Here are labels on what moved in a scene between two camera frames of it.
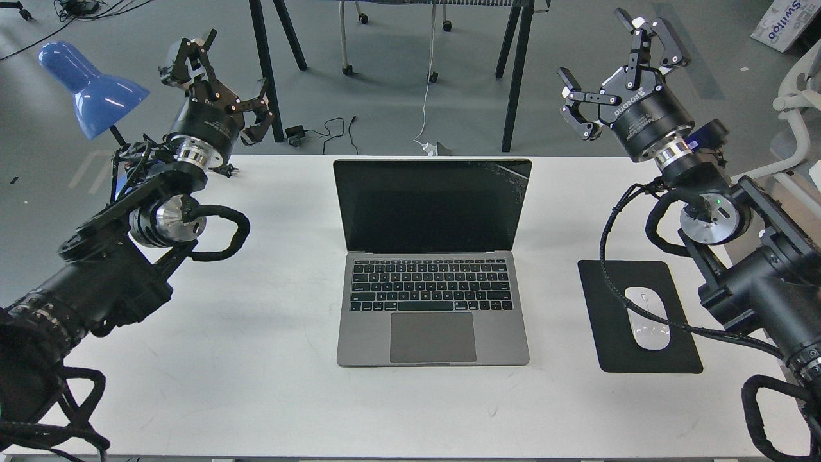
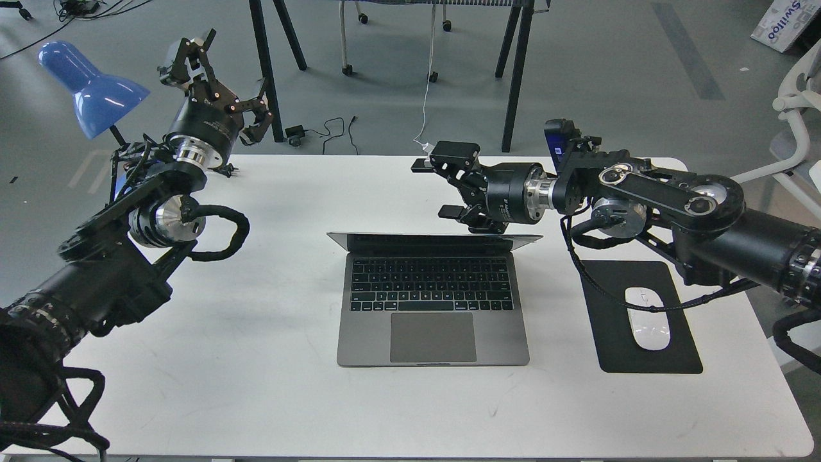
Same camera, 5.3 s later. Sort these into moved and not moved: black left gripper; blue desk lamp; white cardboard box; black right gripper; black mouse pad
Moved: black right gripper
Not moved: black left gripper; white cardboard box; blue desk lamp; black mouse pad
